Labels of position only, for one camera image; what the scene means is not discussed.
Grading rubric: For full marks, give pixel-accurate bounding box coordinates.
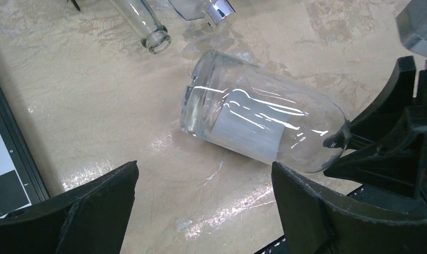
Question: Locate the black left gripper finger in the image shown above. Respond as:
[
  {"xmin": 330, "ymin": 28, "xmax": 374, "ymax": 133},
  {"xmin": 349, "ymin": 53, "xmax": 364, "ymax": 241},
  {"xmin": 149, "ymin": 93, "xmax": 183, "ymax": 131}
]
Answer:
[{"xmin": 0, "ymin": 161, "xmax": 139, "ymax": 253}]

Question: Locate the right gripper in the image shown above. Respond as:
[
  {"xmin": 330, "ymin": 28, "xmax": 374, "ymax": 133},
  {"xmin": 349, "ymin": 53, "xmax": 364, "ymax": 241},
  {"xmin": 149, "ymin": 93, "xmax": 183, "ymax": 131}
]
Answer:
[{"xmin": 323, "ymin": 56, "xmax": 427, "ymax": 207}]

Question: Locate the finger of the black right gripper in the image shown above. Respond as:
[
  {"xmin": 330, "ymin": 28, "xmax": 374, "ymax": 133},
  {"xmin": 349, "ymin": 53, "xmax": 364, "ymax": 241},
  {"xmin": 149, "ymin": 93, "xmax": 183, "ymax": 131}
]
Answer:
[{"xmin": 271, "ymin": 162, "xmax": 427, "ymax": 253}]

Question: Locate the clear bottle silver cap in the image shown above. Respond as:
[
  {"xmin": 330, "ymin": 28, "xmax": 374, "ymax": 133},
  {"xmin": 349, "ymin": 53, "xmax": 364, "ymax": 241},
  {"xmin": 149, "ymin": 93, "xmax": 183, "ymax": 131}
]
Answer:
[{"xmin": 180, "ymin": 50, "xmax": 350, "ymax": 174}]

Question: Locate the clear wine bottle dark label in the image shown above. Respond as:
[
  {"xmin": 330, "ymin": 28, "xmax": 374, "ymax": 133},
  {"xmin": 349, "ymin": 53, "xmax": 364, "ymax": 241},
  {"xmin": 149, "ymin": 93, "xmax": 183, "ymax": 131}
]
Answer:
[{"xmin": 111, "ymin": 0, "xmax": 171, "ymax": 54}]

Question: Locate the blue square glass bottle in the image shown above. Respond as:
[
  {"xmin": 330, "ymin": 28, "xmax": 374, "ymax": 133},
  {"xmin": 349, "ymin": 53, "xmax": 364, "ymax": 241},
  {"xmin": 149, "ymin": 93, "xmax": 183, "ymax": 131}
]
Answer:
[{"xmin": 169, "ymin": 0, "xmax": 235, "ymax": 26}]

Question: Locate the black white checkerboard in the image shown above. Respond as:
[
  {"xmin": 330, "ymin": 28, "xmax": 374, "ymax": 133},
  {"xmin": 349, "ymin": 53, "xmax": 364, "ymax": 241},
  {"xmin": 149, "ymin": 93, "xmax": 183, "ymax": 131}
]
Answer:
[{"xmin": 0, "ymin": 86, "xmax": 50, "ymax": 219}]

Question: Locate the black wire wine rack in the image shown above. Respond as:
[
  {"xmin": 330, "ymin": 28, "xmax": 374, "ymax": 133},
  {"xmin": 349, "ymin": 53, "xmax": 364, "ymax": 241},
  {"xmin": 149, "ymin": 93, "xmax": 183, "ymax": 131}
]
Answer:
[{"xmin": 67, "ymin": 0, "xmax": 80, "ymax": 11}]

